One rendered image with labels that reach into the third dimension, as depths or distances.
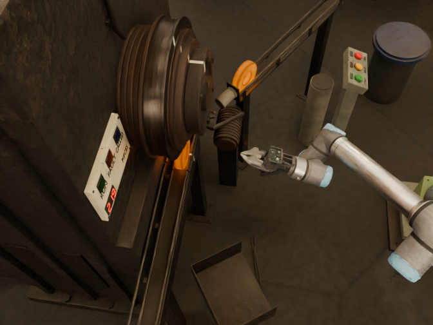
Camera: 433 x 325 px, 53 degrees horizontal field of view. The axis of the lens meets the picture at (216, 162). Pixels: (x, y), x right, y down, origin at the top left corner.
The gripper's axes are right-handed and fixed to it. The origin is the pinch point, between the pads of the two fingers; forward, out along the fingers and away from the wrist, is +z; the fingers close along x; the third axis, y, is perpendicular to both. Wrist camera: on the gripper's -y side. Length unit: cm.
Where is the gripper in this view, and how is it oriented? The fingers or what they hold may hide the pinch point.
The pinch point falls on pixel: (243, 155)
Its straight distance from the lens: 174.6
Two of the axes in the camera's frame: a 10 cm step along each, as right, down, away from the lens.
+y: 2.7, -4.6, -8.5
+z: -9.5, -2.7, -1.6
